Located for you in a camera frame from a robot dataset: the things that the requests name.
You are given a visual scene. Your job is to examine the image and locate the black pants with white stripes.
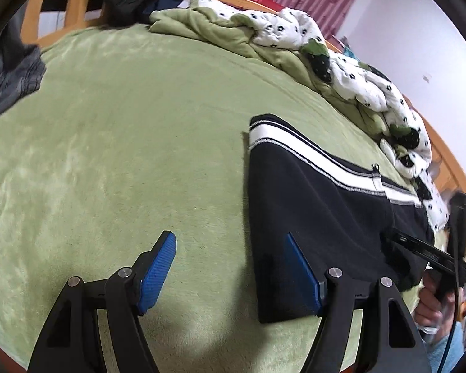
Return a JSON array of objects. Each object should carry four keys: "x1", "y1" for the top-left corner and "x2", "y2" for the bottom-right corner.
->
[{"x1": 247, "y1": 114, "x2": 434, "y2": 323}]

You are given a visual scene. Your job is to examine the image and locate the person's right hand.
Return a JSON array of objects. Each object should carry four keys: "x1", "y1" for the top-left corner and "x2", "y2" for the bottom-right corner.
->
[{"x1": 413, "y1": 269, "x2": 456, "y2": 342}]

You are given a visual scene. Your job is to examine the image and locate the white floral quilt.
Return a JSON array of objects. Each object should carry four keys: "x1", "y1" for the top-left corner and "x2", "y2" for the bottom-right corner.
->
[{"x1": 148, "y1": 0, "x2": 450, "y2": 231}]

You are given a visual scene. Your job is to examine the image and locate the green fleece bed sheet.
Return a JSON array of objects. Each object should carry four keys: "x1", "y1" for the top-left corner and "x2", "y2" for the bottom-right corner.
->
[{"x1": 0, "y1": 25, "x2": 401, "y2": 372}]

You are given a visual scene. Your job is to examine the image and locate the grey denim jeans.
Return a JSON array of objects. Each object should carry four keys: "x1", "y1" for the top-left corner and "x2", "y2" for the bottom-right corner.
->
[{"x1": 0, "y1": 5, "x2": 46, "y2": 115}]

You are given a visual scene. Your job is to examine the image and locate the wooden bed frame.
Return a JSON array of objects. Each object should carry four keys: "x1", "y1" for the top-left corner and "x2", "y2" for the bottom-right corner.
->
[{"x1": 20, "y1": 0, "x2": 466, "y2": 218}]

